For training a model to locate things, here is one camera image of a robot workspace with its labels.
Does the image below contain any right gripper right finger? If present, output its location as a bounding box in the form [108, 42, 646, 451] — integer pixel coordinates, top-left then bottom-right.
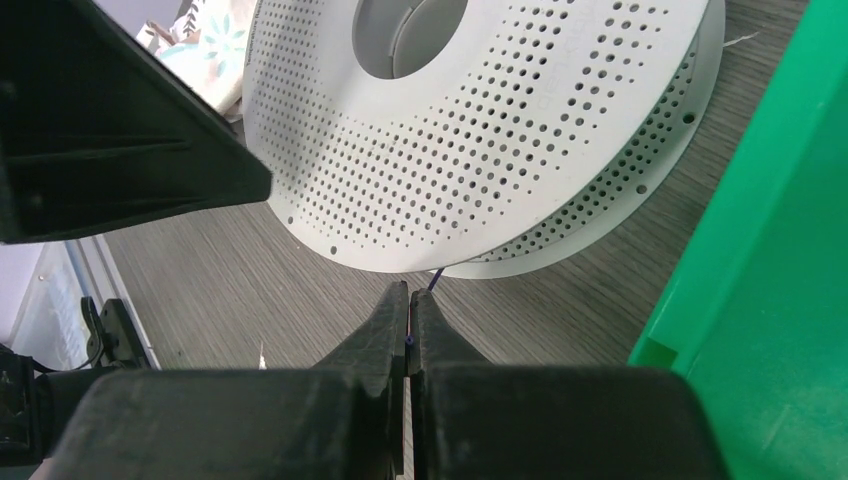
[408, 290, 729, 479]

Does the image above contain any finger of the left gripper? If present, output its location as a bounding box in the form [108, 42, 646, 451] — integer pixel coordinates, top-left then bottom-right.
[1, 1, 272, 244]

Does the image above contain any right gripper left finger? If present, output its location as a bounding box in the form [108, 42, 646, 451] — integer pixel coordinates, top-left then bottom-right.
[49, 282, 409, 479]

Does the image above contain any thin dark wire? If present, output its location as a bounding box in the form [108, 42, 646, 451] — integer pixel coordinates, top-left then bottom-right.
[404, 266, 448, 347]

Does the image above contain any clear plastic cable spool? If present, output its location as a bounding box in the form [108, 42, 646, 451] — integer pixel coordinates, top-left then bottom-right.
[244, 1, 726, 279]

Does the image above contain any white floral cloth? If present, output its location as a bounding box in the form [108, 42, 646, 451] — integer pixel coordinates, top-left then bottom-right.
[136, 0, 257, 123]

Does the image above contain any green three-compartment bin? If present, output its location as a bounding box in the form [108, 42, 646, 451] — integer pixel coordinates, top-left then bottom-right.
[629, 1, 847, 479]

